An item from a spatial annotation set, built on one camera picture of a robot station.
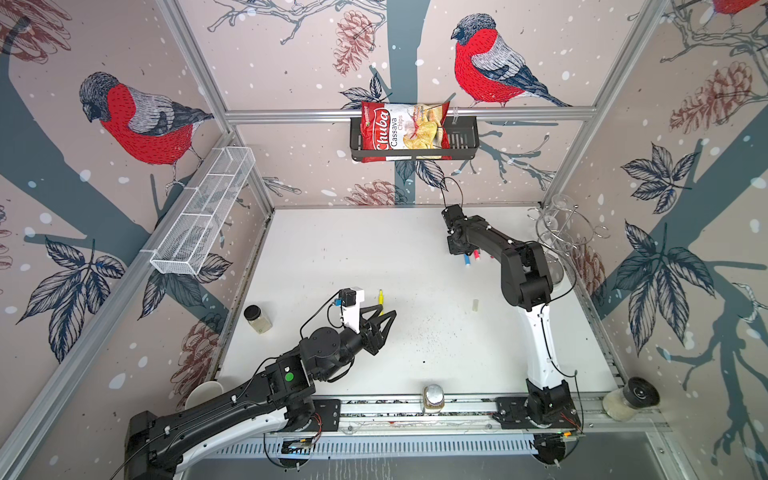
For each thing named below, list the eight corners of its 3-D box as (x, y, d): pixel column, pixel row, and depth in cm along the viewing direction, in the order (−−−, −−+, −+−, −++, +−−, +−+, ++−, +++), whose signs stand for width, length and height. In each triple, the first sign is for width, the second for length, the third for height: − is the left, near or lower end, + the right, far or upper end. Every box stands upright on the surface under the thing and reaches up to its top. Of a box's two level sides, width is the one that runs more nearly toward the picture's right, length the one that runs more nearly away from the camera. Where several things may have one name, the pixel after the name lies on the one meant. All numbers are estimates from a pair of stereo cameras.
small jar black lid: (260, 337, 88) (249, 325, 81) (251, 322, 91) (240, 310, 84) (274, 327, 90) (264, 315, 83) (265, 313, 93) (255, 300, 86)
